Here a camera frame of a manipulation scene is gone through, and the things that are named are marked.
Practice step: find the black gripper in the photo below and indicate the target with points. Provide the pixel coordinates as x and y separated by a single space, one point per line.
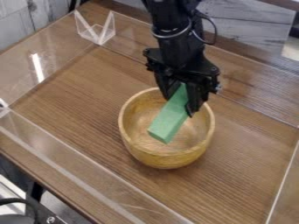
178 62

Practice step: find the green rectangular block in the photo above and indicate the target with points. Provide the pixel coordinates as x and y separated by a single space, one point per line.
170 118

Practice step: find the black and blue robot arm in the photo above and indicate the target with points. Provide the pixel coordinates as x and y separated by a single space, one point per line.
175 15

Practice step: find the brown wooden bowl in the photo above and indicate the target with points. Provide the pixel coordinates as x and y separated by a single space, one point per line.
153 152

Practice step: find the clear acrylic barrier wall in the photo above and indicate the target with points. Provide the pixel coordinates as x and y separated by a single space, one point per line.
63 88

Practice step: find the clear acrylic corner bracket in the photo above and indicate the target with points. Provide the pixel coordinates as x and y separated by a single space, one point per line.
99 34

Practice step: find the black table leg bracket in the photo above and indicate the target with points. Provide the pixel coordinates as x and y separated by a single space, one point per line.
43 215

